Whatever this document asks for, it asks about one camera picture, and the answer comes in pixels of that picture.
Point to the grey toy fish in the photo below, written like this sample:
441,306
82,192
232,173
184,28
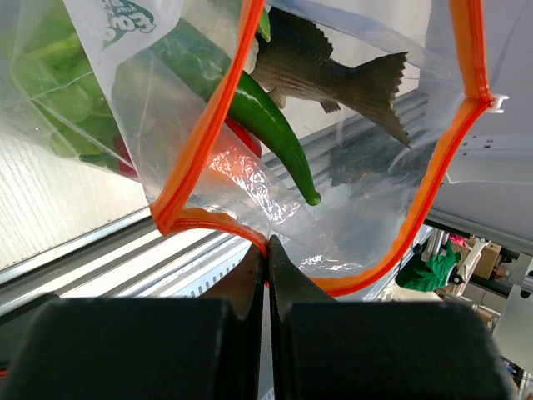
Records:
297,63

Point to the clear orange-zipper zip bag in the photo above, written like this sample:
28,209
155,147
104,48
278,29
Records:
109,107

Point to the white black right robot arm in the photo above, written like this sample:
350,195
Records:
503,158

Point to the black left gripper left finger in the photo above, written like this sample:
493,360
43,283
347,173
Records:
205,347

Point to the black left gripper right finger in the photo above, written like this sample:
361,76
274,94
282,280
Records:
328,349

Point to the aluminium front rail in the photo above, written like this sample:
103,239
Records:
125,258

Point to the green toy chili pepper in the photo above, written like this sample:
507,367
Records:
201,65

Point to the green toy lettuce leaf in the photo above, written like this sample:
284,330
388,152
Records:
51,68

